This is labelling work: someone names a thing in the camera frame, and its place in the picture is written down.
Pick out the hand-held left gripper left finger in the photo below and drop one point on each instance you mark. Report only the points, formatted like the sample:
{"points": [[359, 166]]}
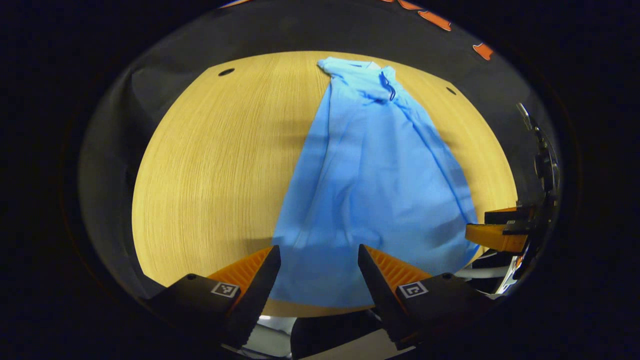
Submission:
{"points": [[255, 297]]}

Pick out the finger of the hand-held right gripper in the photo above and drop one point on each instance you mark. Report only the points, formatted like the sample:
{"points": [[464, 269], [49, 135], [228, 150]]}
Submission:
{"points": [[492, 237], [502, 216]]}

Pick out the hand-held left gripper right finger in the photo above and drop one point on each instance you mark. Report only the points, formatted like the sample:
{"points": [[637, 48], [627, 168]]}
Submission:
{"points": [[380, 292]]}

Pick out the light blue T-shirt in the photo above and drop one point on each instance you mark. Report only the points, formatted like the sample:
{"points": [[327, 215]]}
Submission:
{"points": [[370, 190]]}

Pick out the dark cloth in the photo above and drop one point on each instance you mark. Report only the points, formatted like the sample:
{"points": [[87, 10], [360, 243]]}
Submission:
{"points": [[330, 332]]}

